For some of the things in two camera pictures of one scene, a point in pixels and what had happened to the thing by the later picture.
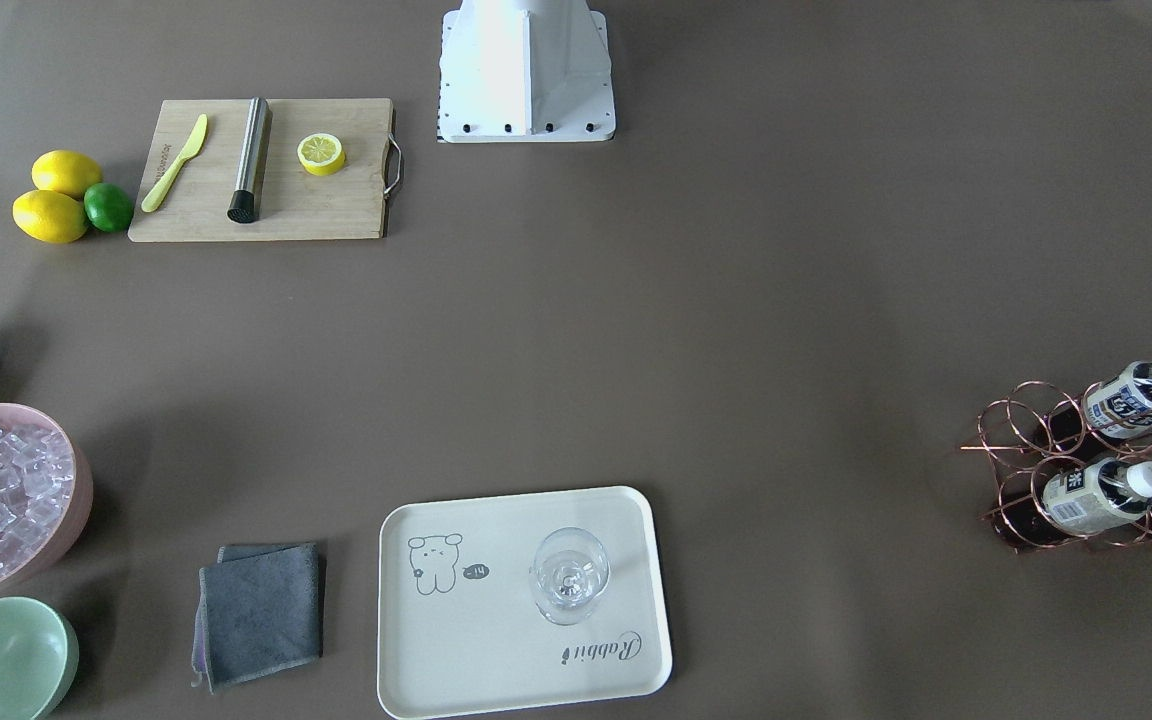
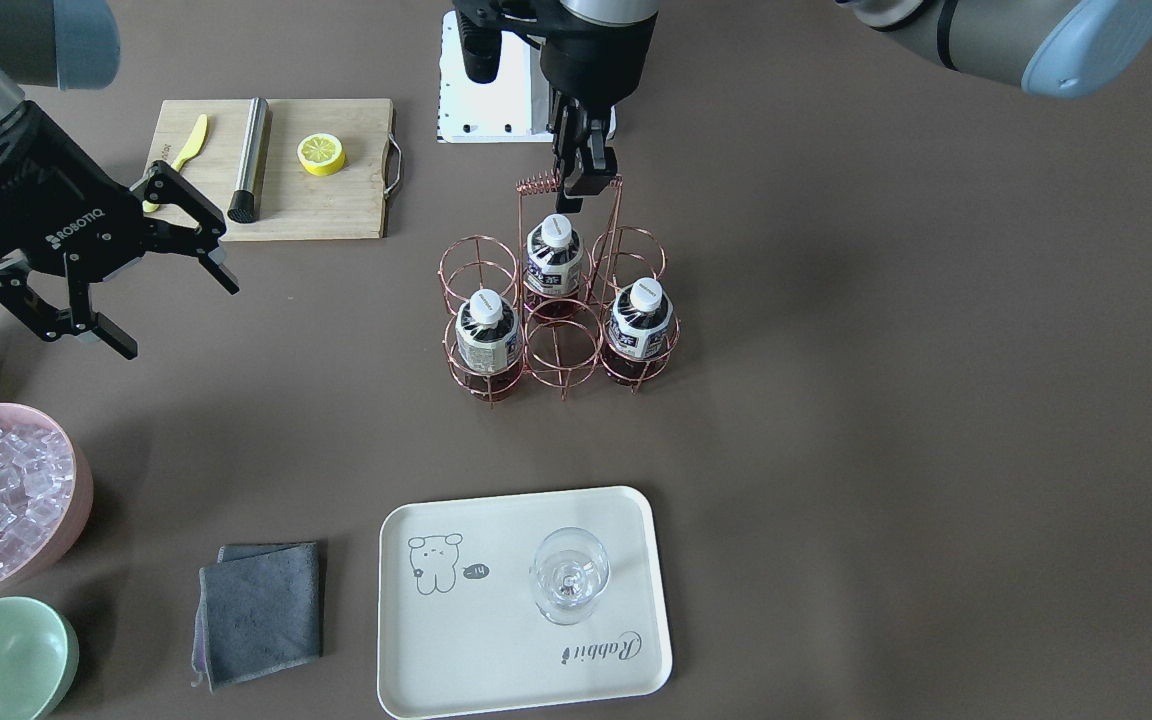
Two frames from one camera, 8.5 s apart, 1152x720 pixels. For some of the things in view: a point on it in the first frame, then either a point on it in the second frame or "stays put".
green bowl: (12, 658) stays put
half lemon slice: (321, 154) stays put
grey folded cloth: (259, 613) stays put
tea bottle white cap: (1141, 396) -> (488, 340)
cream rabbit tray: (459, 625) stays put
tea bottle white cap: (1098, 493) -> (555, 253)
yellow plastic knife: (193, 149) stays put
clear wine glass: (569, 570) stays put
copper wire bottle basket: (1130, 463) -> (576, 299)
